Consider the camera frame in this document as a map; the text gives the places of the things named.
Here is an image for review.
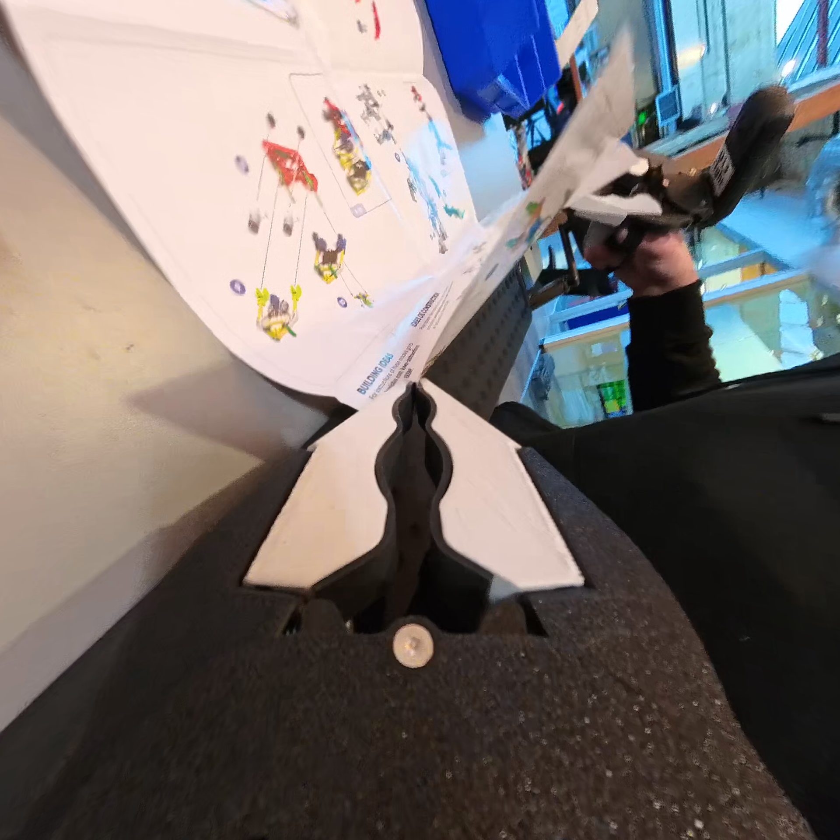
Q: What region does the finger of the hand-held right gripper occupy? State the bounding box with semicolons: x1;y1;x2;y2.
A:
570;190;665;229

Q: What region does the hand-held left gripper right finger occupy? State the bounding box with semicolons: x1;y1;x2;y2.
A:
417;378;585;621

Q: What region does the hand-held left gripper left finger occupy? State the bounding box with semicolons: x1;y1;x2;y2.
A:
243;382;421;623

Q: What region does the toy instruction sheet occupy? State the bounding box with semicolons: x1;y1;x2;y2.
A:
0;0;665;411

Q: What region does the person's right forearm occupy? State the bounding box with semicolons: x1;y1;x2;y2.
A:
623;279;723;414

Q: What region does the person's right hand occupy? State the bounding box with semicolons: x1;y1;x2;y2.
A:
584;226;700;299

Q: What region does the black perforated board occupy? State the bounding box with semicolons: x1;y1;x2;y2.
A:
430;269;534;421

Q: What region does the blue plastic bin with tag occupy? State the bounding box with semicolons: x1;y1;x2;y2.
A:
423;0;565;123

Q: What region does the person's black clothing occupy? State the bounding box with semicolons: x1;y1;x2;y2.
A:
489;357;840;840

